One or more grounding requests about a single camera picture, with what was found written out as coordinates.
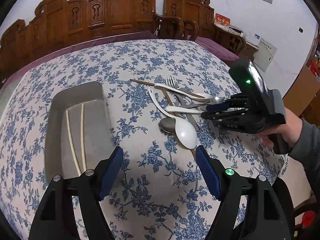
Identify red sign card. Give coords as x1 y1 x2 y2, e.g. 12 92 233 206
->
214 13 231 29

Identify metal rectangular tray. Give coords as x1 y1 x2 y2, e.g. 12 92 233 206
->
44 81 116 182

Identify white ceramic soup spoon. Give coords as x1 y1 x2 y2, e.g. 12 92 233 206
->
148 87 197 149

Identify white electrical panel box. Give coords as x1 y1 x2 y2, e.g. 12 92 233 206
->
253 38 278 72

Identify purple armchair cushion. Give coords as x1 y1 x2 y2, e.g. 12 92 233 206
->
195 37 239 61

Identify metal fork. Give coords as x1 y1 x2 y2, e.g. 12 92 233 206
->
165 75 200 133

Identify dark brown wooden chopstick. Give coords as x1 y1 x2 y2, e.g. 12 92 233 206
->
130 79 205 99

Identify white plastic spoon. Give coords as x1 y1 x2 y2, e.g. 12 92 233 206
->
154 83 213 100

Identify person right hand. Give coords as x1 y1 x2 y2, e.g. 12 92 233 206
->
258 108 303 148

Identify carved wooden sofa bench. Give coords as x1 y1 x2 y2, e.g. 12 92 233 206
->
1 0 184 80

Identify white plastic fork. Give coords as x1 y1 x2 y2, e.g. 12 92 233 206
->
165 106 204 114

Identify light bamboo chopstick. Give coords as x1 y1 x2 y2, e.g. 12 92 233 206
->
66 110 81 176
80 104 87 171

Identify carved wooden armchair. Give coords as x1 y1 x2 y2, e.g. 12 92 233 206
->
163 0 246 55

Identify metal spoon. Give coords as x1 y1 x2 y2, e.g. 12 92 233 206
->
159 96 225 133

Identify grey sleeve forearm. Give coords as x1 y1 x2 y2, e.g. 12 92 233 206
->
289 119 320 179

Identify blue floral tablecloth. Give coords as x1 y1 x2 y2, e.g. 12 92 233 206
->
0 39 290 240

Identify purple sofa cushion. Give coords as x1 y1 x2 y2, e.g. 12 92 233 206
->
1 30 157 89

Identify large brown cardboard box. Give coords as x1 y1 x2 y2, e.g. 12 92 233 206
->
283 66 319 116

